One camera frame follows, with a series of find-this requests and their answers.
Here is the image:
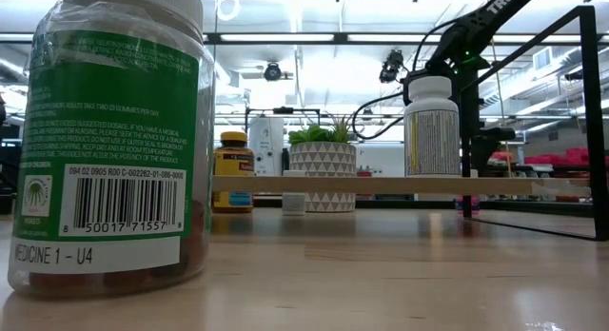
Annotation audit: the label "small white pill bottle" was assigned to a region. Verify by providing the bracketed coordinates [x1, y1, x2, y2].
[282, 169, 307, 217]

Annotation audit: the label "fish oil bottle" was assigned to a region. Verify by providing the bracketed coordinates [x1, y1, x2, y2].
[211, 130, 256, 214]

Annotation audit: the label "large white pill bottle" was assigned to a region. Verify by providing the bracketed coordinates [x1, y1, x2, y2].
[403, 75, 462, 178]

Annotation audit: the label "gummies bottle with green label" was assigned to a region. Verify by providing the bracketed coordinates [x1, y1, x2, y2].
[7, 0, 216, 299]

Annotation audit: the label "black metal shelf, wood board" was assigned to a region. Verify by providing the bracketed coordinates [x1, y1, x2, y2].
[212, 6, 609, 242]

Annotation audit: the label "succulent in patterned grey pot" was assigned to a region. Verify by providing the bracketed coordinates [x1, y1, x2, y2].
[287, 115, 358, 214]

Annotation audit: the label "black metal stand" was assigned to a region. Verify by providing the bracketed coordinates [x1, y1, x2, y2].
[245, 106, 321, 176]

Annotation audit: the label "red storage bins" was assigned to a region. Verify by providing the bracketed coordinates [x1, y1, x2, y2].
[489, 147, 609, 168]

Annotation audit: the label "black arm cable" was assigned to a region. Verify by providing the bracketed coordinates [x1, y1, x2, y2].
[350, 90, 406, 142]

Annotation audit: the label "black rig frame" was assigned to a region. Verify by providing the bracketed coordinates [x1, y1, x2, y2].
[204, 32, 609, 46]

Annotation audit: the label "white hanging ring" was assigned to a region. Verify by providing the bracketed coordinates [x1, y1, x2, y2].
[216, 0, 242, 22]

